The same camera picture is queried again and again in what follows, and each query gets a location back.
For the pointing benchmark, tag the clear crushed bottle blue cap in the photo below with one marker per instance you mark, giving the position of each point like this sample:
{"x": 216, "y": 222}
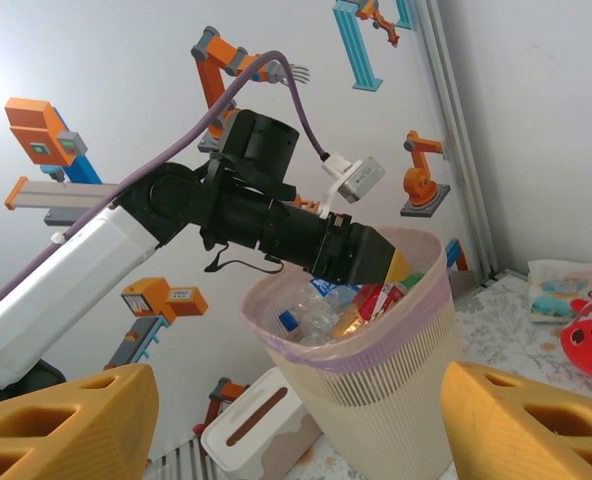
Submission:
{"x": 288, "y": 320}

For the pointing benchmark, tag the red label tea bottle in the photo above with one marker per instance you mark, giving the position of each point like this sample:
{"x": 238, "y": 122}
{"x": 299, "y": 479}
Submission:
{"x": 376, "y": 300}

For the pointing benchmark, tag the pink plastic basket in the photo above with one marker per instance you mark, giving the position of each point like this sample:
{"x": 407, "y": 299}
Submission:
{"x": 386, "y": 410}

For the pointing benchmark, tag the clear crushed bottle green cap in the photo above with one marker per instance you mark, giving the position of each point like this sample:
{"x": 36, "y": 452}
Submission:
{"x": 413, "y": 281}

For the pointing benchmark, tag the white printed tissue pack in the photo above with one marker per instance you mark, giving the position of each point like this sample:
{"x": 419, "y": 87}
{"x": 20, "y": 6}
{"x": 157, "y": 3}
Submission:
{"x": 551, "y": 295}

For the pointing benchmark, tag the blue label water bottle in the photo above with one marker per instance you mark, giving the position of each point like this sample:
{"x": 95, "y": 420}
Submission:
{"x": 323, "y": 286}

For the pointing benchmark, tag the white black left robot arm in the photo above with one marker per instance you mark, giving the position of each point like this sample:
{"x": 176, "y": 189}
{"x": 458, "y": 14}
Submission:
{"x": 66, "y": 280}

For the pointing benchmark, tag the small blue wall sticker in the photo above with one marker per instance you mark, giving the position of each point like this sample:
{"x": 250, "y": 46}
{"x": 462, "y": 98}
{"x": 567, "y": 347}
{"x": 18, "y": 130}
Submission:
{"x": 456, "y": 255}

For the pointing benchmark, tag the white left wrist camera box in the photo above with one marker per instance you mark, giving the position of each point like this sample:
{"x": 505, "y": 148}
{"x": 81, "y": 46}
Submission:
{"x": 361, "y": 177}

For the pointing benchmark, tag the white tissue box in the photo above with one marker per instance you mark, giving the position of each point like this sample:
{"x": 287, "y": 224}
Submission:
{"x": 256, "y": 435}

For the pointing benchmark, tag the aluminium frame post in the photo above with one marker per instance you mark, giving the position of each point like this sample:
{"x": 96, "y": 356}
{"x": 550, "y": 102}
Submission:
{"x": 456, "y": 125}

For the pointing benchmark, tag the grey conveyor wall sticker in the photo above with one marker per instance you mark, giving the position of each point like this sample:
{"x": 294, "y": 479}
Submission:
{"x": 56, "y": 192}

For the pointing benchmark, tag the orange box machine sticker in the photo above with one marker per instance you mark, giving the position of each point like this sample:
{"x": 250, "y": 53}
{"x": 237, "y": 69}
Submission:
{"x": 151, "y": 295}

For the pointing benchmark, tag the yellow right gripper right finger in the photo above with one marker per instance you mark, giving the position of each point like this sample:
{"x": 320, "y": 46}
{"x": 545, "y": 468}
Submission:
{"x": 486, "y": 440}

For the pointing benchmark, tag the red fish plush toy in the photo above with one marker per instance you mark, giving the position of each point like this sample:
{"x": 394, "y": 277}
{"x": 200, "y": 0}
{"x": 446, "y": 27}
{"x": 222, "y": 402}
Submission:
{"x": 591, "y": 340}

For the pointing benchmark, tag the orange machine blue stand sticker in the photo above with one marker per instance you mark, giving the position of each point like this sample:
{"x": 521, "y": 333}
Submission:
{"x": 31, "y": 125}

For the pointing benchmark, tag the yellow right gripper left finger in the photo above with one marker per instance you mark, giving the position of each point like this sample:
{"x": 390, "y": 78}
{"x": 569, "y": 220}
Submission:
{"x": 101, "y": 440}

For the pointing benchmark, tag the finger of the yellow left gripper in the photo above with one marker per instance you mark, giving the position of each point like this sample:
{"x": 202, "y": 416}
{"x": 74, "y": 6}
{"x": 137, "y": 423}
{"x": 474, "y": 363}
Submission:
{"x": 401, "y": 267}

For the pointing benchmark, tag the orange claw robot sticker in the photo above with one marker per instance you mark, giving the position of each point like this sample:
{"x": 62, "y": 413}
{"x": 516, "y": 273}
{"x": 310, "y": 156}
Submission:
{"x": 211, "y": 75}

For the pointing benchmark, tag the blue pillar wall sticker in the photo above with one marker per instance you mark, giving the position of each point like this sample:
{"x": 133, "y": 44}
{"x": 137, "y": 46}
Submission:
{"x": 358, "y": 50}

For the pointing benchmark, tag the floral tablecloth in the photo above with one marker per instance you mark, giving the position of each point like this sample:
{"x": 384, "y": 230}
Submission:
{"x": 506, "y": 320}

